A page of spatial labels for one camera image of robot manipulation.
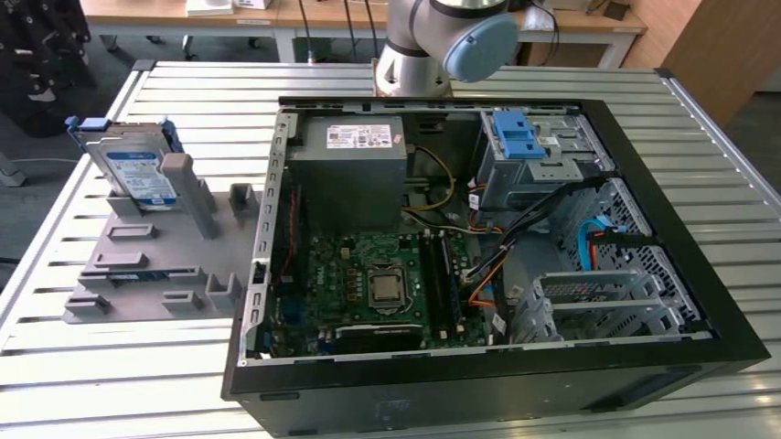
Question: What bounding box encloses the hard disk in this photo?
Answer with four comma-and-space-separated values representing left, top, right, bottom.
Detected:
64, 115, 184, 212

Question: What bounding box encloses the coloured power wire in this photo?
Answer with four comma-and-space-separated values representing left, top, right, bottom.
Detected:
467, 262, 512, 308

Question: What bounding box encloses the blue data wire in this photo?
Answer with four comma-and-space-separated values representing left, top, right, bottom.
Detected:
576, 218, 632, 272

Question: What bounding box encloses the metal disk bay cage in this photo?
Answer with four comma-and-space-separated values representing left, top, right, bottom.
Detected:
509, 268, 714, 345

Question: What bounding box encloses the white stand foot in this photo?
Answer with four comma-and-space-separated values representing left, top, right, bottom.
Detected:
0, 153, 30, 187

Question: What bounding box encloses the grey parts rack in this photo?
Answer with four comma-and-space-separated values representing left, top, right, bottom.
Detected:
64, 153, 265, 325

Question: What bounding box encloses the green RAM stick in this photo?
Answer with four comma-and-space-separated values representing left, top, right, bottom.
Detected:
82, 269, 171, 282

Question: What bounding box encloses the grey power supply unit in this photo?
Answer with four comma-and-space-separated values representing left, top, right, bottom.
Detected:
286, 113, 409, 234

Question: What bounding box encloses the green motherboard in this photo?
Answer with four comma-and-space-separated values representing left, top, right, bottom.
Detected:
267, 230, 493, 359

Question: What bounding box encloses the CPU socket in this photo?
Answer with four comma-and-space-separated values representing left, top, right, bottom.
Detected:
362, 261, 413, 317

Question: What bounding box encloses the silver CPU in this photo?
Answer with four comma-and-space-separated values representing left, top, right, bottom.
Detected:
369, 274, 405, 304

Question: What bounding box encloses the blue plastic latch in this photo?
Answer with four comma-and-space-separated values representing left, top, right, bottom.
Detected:
490, 111, 544, 161

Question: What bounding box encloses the black RAM slot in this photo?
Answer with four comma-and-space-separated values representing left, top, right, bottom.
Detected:
434, 230, 457, 335
419, 230, 442, 338

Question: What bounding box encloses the black graphics card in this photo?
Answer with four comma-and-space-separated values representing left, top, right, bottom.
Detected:
333, 322, 425, 354

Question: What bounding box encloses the metal optical drive cage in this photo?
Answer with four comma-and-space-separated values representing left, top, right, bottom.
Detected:
475, 109, 616, 211

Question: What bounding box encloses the black PC case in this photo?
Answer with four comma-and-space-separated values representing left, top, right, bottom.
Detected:
221, 94, 772, 436

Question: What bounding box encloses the wooden cabinet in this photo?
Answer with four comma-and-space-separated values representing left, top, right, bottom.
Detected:
618, 0, 781, 132

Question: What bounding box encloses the yellow wire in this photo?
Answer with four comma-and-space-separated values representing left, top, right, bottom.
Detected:
401, 145, 458, 213

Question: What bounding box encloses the black wire bundle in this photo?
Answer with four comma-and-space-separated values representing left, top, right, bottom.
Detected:
481, 173, 618, 275

